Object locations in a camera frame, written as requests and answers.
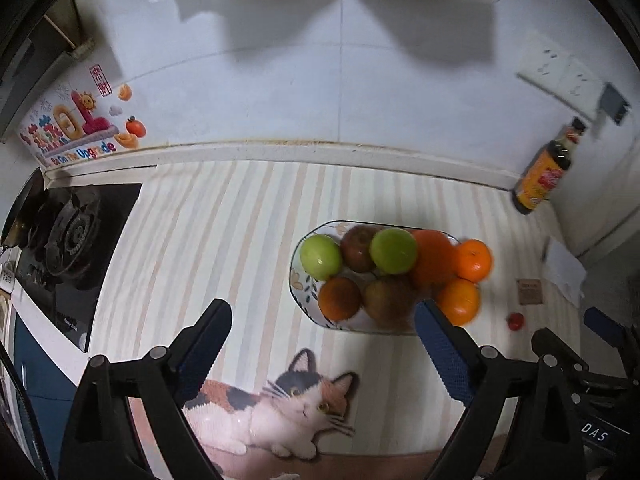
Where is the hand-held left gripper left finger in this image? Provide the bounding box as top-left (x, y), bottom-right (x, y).
top-left (72, 298), bottom-right (234, 480)

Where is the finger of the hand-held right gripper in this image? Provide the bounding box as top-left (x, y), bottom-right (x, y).
top-left (531, 328), bottom-right (590, 377)
top-left (583, 306), bottom-right (640, 361)

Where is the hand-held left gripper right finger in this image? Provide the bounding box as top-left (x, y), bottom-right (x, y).
top-left (413, 299), bottom-right (584, 480)

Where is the small orange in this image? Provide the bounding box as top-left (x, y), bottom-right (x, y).
top-left (454, 239), bottom-right (493, 283)
top-left (436, 278), bottom-right (481, 327)

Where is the brownish red apple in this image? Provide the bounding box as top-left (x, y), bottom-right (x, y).
top-left (362, 276), bottom-right (418, 330)

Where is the large orange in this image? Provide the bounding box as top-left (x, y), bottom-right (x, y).
top-left (410, 229), bottom-right (458, 291)

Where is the green apple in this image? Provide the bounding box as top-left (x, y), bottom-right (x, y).
top-left (299, 235), bottom-right (344, 281)
top-left (369, 228), bottom-right (419, 275)

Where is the red-orange persimmon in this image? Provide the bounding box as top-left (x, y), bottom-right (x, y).
top-left (318, 276), bottom-right (362, 322)

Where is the oval floral ceramic plate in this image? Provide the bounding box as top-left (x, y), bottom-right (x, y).
top-left (288, 219), bottom-right (458, 336)

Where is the dark red apple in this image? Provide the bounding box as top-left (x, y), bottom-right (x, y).
top-left (340, 224), bottom-right (383, 274)

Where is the white crumpled paper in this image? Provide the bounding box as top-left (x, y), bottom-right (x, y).
top-left (541, 236), bottom-right (588, 307)

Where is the small brown card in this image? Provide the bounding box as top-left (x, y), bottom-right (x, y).
top-left (516, 278), bottom-right (544, 306)

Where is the striped cat-print tablecloth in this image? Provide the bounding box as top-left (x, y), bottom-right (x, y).
top-left (84, 159), bottom-right (603, 480)

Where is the blue kitchen cabinet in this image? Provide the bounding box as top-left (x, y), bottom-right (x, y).
top-left (12, 309), bottom-right (87, 403)

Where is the dark soy sauce bottle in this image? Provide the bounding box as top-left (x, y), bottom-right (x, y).
top-left (512, 116), bottom-right (587, 216)

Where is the black gas stove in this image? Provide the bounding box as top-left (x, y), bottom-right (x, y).
top-left (14, 183), bottom-right (144, 354)

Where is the black plug adapter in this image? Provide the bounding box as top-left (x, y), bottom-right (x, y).
top-left (594, 82), bottom-right (630, 126)

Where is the black frying pan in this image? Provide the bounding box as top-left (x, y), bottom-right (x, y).
top-left (0, 167), bottom-right (47, 250)

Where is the black range hood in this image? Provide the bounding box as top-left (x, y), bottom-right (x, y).
top-left (0, 0), bottom-right (76, 136)

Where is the colourful wall sticker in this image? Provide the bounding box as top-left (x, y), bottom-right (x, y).
top-left (19, 64), bottom-right (149, 169)

